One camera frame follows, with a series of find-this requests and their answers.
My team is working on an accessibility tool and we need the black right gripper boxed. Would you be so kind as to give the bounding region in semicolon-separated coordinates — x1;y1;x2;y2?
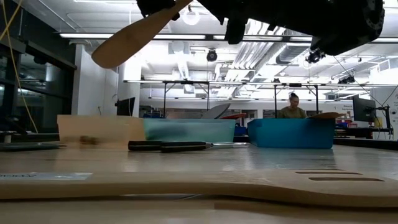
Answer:
195;0;315;35

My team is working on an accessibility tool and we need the red silicone spatula wooden handle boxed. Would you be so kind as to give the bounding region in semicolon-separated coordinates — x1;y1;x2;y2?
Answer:
221;113;248;120

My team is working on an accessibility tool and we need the wooden spoon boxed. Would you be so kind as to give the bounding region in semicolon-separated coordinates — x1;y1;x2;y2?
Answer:
306;112;341;121

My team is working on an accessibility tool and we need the slotted wooden spatula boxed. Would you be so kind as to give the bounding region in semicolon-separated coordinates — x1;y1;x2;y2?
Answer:
0;169;398;208

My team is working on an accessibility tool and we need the grey square pad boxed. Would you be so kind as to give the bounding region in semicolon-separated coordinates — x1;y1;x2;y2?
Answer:
0;142;62;152

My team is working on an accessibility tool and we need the overhead LED light bar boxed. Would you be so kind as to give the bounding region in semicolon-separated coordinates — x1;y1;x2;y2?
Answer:
58;32;398;44

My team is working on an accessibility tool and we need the small black monitor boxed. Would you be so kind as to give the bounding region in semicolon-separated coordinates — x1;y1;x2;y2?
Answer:
116;96;136;117

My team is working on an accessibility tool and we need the green plastic bin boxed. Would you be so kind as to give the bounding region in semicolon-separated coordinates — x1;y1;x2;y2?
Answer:
143;118;237;144

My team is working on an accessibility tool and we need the person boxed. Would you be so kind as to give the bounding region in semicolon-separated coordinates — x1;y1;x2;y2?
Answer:
276;92;308;119

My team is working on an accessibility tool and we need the orange plastic bin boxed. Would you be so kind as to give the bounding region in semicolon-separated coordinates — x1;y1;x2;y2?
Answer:
57;114;146;149

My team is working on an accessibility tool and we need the blue plastic bin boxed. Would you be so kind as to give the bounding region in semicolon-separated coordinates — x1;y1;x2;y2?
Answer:
247;118;336;149

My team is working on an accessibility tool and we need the black computer monitor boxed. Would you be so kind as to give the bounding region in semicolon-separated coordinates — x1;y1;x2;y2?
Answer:
352;94;377;124

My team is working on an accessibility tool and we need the black background desk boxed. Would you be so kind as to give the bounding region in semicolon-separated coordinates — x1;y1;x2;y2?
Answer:
334;126;398;150

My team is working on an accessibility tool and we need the white ring lamp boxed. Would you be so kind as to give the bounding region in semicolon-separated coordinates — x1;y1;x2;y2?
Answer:
182;8;201;26

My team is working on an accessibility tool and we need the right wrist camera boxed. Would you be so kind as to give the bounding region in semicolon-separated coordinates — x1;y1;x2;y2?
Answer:
223;17;249;45

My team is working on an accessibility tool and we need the yellow extension cable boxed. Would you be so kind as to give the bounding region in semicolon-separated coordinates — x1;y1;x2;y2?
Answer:
0;0;39;134

